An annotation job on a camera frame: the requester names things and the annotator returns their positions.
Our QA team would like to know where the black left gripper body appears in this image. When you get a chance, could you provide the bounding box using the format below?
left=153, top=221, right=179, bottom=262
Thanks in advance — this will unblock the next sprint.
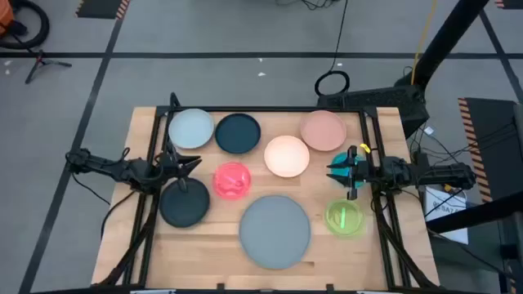
left=157, top=140, right=191, bottom=194

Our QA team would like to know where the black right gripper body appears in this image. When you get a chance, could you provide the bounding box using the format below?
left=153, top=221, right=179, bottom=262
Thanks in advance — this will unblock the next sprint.
left=346, top=145, right=383, bottom=202

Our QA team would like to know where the teal translucent plastic plate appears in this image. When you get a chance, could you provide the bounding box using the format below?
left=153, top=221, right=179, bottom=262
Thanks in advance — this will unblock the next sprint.
left=329, top=151, right=368, bottom=189

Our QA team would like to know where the light blue-grey plastic plate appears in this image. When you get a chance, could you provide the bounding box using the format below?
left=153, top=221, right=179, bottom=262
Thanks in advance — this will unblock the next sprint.
left=168, top=108, right=215, bottom=150

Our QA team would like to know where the dark teal plastic plate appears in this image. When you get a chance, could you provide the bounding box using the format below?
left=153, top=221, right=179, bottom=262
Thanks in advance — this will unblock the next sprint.
left=214, top=113, right=262, bottom=155
left=159, top=177, right=211, bottom=229

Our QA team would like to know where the salmon pink plastic plate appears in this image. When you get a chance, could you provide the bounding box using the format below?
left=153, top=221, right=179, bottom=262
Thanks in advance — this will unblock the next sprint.
left=299, top=109, right=348, bottom=153

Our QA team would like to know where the pink translucent plastic plate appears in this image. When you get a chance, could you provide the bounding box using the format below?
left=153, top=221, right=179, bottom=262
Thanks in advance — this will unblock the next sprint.
left=212, top=161, right=253, bottom=201

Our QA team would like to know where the cream peach plastic plate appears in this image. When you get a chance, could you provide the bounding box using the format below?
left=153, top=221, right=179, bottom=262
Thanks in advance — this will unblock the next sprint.
left=263, top=135, right=311, bottom=179

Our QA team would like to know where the large grey plastic plate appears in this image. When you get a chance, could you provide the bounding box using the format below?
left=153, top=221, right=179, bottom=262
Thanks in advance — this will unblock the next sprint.
left=238, top=194, right=312, bottom=270

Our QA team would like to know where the white printed paper sign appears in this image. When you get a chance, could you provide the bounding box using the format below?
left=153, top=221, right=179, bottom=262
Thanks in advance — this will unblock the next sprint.
left=423, top=184, right=471, bottom=246

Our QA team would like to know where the black horizontal beam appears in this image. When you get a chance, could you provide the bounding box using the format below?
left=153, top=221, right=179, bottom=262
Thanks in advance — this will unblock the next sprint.
left=425, top=201, right=523, bottom=234

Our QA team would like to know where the hazard striped black platform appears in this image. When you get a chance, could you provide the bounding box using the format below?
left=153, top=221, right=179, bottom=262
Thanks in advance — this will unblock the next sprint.
left=457, top=96, right=523, bottom=204

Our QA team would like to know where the black diagonal pole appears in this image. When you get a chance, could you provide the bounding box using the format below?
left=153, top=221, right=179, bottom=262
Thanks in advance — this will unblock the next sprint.
left=407, top=0, right=490, bottom=89

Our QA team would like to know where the black tripod stand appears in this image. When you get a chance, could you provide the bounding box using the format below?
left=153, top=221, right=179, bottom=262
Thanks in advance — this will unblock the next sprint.
left=25, top=49, right=73, bottom=85

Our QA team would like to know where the hazard striped black mat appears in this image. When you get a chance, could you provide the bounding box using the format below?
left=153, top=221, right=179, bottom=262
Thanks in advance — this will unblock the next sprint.
left=74, top=0, right=132, bottom=20
left=494, top=0, right=523, bottom=11

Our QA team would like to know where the orange vacuum cleaner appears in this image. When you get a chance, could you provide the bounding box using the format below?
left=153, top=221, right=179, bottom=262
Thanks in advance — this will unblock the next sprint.
left=0, top=0, right=15, bottom=37

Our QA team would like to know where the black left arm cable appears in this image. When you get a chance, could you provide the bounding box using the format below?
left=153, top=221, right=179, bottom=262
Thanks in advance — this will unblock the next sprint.
left=69, top=173, right=136, bottom=241

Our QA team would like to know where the black aluminium table frame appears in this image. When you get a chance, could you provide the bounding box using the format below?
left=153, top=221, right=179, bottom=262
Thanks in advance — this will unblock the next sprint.
left=97, top=91, right=440, bottom=293

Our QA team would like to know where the black coiled floor cable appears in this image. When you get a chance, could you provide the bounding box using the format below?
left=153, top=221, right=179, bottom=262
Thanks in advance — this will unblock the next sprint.
left=313, top=0, right=351, bottom=98

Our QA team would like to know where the yellow cable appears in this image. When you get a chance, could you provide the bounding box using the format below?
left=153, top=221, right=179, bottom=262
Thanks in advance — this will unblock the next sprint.
left=409, top=0, right=439, bottom=86

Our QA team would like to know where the black cable tangle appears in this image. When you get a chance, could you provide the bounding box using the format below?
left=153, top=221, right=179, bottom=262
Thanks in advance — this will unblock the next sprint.
left=275, top=0, right=341, bottom=11

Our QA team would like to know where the black vacuum hose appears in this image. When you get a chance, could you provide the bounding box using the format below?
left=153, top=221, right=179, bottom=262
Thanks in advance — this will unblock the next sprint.
left=0, top=0, right=51, bottom=51

